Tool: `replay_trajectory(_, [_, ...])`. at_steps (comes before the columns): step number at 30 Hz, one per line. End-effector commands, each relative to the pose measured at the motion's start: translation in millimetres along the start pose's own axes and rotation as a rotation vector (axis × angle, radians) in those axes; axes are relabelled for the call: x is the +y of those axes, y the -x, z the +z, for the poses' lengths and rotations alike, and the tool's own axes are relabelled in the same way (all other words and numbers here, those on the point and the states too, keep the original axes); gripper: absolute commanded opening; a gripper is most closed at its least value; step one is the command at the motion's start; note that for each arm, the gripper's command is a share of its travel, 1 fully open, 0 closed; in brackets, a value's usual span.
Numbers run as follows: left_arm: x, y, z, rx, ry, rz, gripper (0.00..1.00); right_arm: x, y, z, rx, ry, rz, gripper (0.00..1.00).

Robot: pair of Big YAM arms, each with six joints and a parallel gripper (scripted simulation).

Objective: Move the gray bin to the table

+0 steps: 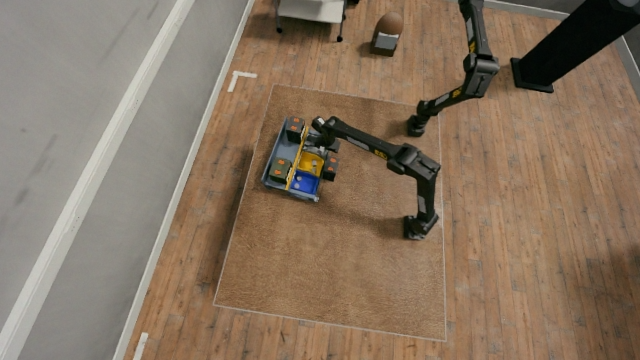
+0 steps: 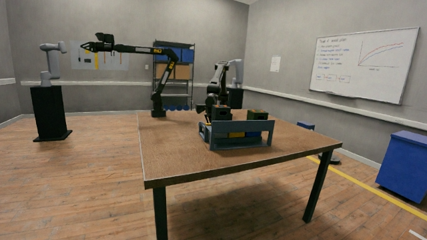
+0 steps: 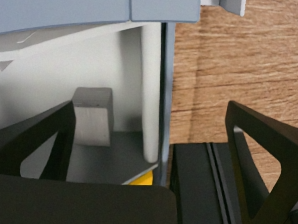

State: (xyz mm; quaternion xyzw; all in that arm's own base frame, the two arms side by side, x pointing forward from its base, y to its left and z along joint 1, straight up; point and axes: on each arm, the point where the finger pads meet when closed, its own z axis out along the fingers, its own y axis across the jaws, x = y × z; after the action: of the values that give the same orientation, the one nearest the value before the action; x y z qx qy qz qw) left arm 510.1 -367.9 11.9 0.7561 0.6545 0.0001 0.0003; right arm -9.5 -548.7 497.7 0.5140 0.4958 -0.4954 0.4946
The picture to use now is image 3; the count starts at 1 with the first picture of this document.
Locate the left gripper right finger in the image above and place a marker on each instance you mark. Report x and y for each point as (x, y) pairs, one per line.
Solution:
(281, 141)

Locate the yellow open bin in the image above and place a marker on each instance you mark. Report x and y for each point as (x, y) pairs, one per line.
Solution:
(145, 179)

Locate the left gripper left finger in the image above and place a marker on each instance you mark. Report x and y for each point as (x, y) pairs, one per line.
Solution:
(21, 139)

